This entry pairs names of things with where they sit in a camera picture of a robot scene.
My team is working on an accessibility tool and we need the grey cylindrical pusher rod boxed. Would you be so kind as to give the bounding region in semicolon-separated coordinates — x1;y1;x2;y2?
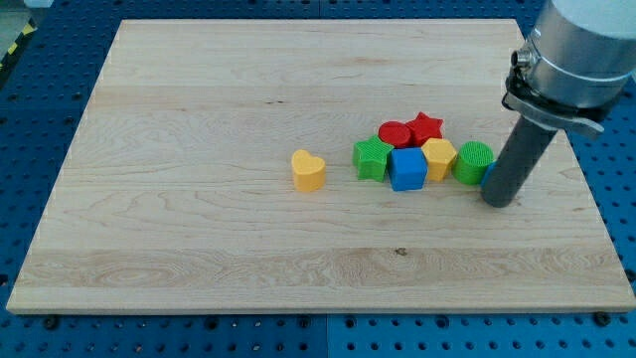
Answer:
481;116;557;208

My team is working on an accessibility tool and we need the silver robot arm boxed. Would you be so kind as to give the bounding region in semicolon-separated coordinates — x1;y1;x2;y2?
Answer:
482;0;635;208

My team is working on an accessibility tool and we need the yellow hexagon block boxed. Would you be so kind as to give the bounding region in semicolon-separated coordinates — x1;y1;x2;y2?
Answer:
421;138;457;182

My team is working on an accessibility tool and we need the blue block behind rod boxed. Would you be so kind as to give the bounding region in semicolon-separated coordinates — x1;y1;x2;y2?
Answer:
479;160;497;189

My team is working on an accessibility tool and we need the green cylinder block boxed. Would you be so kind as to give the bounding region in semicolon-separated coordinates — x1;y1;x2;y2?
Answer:
452;141;494;185

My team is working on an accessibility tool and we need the red star block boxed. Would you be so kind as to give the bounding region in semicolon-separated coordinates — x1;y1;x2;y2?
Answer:
405;112;443;147

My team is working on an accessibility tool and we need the blue cube block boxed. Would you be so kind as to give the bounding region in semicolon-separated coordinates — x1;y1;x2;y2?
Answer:
389;147;427;191

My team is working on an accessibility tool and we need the red cylinder block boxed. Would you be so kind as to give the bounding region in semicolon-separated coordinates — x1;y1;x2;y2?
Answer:
378;120;411;149

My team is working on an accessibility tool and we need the green star block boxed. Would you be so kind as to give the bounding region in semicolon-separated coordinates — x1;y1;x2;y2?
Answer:
352;135;395;182

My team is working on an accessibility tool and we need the yellow heart block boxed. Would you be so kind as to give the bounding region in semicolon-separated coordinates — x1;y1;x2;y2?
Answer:
291;149;326;192

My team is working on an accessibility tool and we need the wooden board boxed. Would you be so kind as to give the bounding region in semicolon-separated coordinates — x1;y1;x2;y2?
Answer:
7;20;635;314

